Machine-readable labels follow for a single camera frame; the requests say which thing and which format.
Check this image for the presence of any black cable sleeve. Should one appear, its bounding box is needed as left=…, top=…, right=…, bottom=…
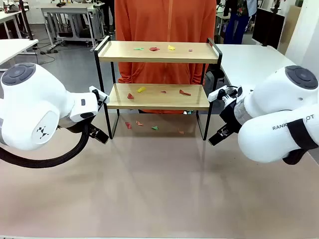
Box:
left=0, top=121, right=92, bottom=169
left=283, top=148, right=309, bottom=166

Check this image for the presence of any large white table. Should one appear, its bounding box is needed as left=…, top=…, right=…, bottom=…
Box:
left=215, top=44, right=297, bottom=87

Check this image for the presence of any beige cardboard panel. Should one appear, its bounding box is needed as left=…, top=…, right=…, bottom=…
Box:
left=280, top=4, right=302, bottom=54

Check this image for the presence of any black monitor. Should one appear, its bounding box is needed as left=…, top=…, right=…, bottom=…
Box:
left=252, top=7, right=286, bottom=50

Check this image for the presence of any white background desk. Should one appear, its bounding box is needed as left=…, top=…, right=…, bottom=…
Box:
left=0, top=11, right=24, bottom=39

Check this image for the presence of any white side table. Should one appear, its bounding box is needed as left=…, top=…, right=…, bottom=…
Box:
left=0, top=38, right=39, bottom=73

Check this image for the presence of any two-tier wood metal shelf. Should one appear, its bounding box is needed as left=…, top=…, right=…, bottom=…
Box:
left=93, top=35, right=223, bottom=141

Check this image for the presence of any black office chair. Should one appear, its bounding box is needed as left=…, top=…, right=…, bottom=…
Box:
left=204, top=69, right=226, bottom=88

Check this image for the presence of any person in blue trousers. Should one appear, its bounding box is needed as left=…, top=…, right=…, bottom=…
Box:
left=223, top=0, right=257, bottom=45

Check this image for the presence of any person in dark trousers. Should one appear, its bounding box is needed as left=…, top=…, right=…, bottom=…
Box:
left=102, top=0, right=117, bottom=33

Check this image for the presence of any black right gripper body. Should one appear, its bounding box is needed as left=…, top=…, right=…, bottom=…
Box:
left=219, top=101, right=244, bottom=135

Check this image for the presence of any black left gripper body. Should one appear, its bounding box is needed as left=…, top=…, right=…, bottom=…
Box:
left=87, top=123, right=101, bottom=138

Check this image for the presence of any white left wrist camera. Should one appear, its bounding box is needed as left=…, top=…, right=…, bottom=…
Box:
left=89, top=85, right=111, bottom=107

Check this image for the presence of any person in orange hoodie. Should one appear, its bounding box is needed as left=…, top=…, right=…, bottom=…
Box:
left=114, top=0, right=217, bottom=115

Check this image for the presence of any person's right forearm orange sleeve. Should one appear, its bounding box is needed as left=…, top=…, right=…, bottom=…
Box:
left=117, top=62, right=135, bottom=84

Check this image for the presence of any person's left forearm orange sleeve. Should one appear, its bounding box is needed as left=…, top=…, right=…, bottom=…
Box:
left=188, top=63, right=206, bottom=86

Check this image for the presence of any black right cable sleeve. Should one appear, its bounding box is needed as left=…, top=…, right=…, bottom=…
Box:
left=283, top=148, right=309, bottom=166

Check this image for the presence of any black left cable sleeve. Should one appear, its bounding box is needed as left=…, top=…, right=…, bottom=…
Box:
left=0, top=121, right=92, bottom=169

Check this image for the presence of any grey metal desk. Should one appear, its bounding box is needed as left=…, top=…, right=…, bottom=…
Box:
left=40, top=5, right=105, bottom=49

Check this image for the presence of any black stand pole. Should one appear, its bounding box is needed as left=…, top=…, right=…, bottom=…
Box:
left=18, top=0, right=35, bottom=41

